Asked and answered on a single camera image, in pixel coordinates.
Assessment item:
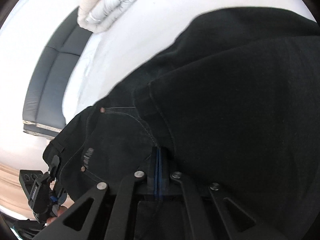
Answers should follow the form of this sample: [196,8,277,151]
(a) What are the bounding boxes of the grey padded headboard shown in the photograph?
[22,5,91,138]

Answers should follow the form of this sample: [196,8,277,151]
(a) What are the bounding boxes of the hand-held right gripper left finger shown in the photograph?
[44,147,159,240]

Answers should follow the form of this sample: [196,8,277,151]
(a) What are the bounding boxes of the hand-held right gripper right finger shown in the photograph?
[158,147,260,240]

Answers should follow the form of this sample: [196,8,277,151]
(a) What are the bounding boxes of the person's left hand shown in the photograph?
[46,204,68,225]

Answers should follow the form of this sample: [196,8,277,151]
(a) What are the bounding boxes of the folded beige duvet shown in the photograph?
[77,0,156,33]

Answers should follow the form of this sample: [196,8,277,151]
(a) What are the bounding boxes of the black pants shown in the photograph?
[42,6,320,240]

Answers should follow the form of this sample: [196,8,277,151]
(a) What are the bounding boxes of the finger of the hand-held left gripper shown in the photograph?
[46,155,62,181]

